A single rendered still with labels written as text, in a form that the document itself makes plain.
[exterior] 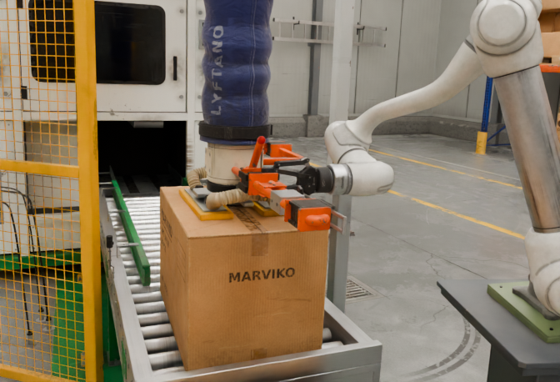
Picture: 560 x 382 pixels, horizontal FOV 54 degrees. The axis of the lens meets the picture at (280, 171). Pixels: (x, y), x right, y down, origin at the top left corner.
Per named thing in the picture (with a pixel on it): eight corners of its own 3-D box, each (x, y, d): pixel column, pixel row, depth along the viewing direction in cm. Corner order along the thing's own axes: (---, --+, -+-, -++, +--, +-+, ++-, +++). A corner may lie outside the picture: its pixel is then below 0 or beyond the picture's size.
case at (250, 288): (159, 291, 204) (159, 186, 196) (262, 281, 217) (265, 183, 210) (187, 378, 148) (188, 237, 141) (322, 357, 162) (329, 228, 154)
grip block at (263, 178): (237, 188, 154) (237, 168, 152) (269, 187, 157) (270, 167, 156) (246, 195, 146) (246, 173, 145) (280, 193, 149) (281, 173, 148)
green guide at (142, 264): (99, 193, 350) (99, 179, 348) (116, 192, 354) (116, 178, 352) (122, 289, 204) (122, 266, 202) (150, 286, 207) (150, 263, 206)
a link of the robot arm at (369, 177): (346, 204, 159) (330, 174, 168) (392, 202, 165) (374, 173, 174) (357, 177, 152) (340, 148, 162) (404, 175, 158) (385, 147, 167)
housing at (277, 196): (268, 208, 134) (268, 190, 133) (293, 206, 136) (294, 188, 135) (278, 215, 127) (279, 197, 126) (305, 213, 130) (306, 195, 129)
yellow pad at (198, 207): (178, 194, 187) (178, 179, 186) (207, 193, 190) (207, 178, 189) (200, 221, 156) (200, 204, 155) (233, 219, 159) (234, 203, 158)
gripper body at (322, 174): (333, 168, 153) (303, 168, 150) (332, 197, 155) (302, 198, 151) (322, 163, 160) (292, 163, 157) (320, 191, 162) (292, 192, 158)
